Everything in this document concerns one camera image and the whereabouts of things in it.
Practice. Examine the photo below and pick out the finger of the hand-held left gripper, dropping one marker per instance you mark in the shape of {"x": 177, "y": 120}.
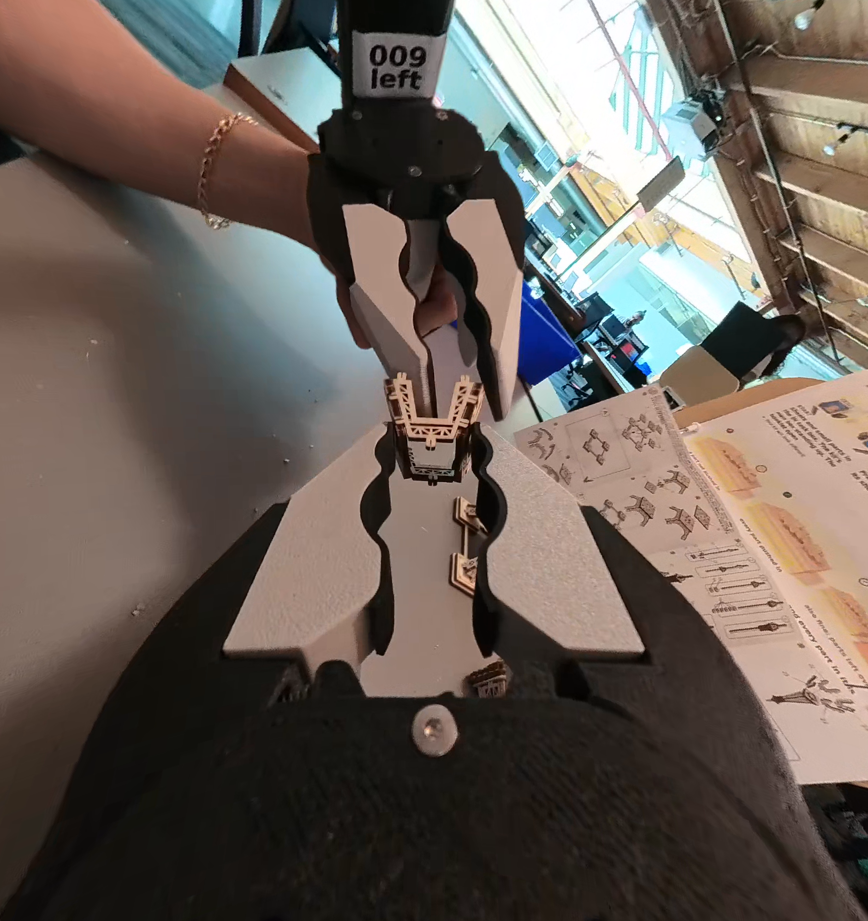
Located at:
{"x": 383, "y": 288}
{"x": 502, "y": 302}

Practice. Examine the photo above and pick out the person's left hand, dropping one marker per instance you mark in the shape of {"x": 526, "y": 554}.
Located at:
{"x": 437, "y": 306}

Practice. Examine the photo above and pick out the wooden tower arched base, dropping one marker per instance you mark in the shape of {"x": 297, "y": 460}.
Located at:
{"x": 466, "y": 568}

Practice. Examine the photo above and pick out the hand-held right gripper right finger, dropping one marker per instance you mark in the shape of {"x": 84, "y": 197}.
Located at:
{"x": 563, "y": 575}

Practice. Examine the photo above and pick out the blue plastic bin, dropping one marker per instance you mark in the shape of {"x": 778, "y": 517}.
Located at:
{"x": 549, "y": 338}

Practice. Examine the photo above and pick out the person's left forearm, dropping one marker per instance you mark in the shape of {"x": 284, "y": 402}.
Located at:
{"x": 117, "y": 93}

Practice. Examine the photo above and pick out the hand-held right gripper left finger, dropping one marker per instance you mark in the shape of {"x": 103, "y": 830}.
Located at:
{"x": 304, "y": 575}

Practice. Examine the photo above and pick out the brown cardboard board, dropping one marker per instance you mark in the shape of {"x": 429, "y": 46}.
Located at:
{"x": 736, "y": 399}

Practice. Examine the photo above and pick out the white assembly instruction sheet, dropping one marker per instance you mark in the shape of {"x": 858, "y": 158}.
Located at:
{"x": 621, "y": 504}

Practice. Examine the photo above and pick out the black speaker on pole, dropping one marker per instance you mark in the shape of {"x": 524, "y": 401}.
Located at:
{"x": 660, "y": 183}

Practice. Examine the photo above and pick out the printed sheet with yellow pictures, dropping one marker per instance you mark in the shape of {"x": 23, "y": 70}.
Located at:
{"x": 837, "y": 468}

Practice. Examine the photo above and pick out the wooden tower spire section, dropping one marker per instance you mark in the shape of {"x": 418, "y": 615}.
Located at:
{"x": 488, "y": 680}

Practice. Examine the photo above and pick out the ceiling projector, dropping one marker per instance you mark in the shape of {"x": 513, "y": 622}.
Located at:
{"x": 689, "y": 126}

